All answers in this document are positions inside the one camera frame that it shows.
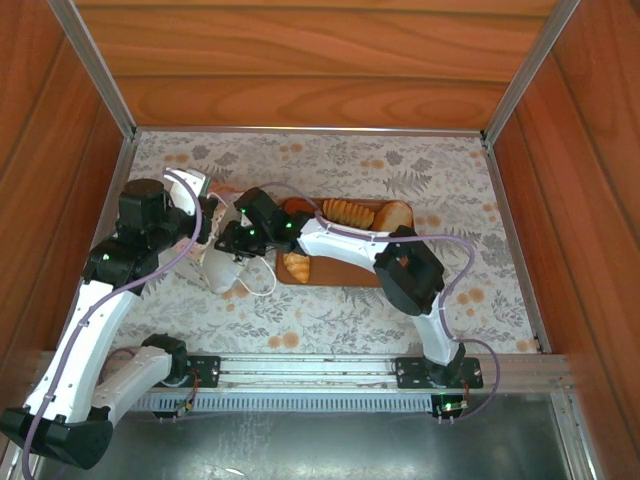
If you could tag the cartoon animal paper bag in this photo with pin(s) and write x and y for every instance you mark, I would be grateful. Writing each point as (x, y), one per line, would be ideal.
(220, 272)

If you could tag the orange triangular fake pastry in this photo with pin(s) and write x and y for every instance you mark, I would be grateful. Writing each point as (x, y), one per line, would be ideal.
(297, 205)

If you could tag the fake croissant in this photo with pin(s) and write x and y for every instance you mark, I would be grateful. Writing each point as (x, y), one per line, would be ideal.
(297, 267)

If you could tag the ribbed fake bread roll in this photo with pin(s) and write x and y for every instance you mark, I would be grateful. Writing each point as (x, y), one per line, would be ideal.
(347, 214)

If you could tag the round golden fake bun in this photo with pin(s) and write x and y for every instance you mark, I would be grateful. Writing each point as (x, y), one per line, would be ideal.
(395, 216)

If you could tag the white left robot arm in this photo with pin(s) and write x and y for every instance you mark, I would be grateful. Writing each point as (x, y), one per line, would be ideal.
(85, 350)

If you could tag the brown rectangular tray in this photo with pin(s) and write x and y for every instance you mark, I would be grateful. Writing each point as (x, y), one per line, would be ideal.
(340, 272)

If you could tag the floral patterned tablecloth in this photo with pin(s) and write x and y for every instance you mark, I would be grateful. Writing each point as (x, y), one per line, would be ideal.
(325, 160)

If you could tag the small circuit board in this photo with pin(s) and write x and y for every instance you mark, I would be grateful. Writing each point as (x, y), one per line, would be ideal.
(184, 407)

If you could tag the grey metal sheet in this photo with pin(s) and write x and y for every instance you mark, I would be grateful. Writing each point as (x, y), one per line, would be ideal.
(300, 450)

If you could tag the circuit board with green light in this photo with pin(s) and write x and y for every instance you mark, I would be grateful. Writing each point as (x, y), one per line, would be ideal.
(450, 407)

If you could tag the aluminium wall edge strip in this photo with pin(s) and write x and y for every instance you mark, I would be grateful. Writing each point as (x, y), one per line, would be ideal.
(310, 131)

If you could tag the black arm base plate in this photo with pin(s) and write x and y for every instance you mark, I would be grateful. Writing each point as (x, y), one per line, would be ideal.
(407, 372)
(205, 370)

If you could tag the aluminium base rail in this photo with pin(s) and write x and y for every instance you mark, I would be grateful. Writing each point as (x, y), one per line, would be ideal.
(310, 370)

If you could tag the aluminium frame post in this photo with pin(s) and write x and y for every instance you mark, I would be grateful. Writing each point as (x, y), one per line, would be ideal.
(90, 65)
(530, 65)

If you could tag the aluminium frame bar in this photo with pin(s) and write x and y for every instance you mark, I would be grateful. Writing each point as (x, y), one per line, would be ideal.
(575, 440)

